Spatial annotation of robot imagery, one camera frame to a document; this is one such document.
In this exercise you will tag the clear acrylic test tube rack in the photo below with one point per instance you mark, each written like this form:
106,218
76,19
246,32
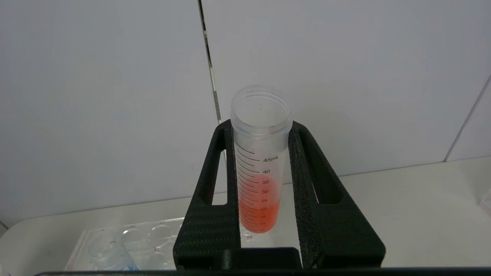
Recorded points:
153,237

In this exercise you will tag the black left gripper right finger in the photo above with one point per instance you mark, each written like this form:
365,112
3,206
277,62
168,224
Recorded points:
333,234

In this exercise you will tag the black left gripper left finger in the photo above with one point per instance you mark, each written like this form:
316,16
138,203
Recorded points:
209,230

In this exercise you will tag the clear graduated plastic test tube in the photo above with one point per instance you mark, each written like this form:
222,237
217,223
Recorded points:
261,153

